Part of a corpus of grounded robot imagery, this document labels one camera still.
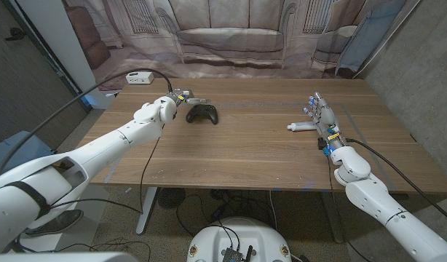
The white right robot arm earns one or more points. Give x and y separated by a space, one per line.
372 196

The white power strip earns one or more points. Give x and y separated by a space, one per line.
139 77

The black game controller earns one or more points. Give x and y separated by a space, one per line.
202 113

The black round floor fan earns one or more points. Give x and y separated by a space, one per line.
171 197

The printed living room backdrop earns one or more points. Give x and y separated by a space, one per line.
227 36

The white table leg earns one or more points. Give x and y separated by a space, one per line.
147 211

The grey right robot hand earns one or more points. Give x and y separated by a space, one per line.
325 116

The white toothpaste tube red stripe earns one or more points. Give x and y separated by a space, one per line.
303 126

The white robot torso base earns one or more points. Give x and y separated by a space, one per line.
241 236

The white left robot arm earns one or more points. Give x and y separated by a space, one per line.
99 153

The white pillar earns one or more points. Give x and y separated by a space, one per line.
63 43

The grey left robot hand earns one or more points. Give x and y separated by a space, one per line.
183 96

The dark shoe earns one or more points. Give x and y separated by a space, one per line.
58 222

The grey-blue box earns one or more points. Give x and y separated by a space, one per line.
19 153

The grey table leg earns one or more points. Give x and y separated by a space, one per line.
332 218

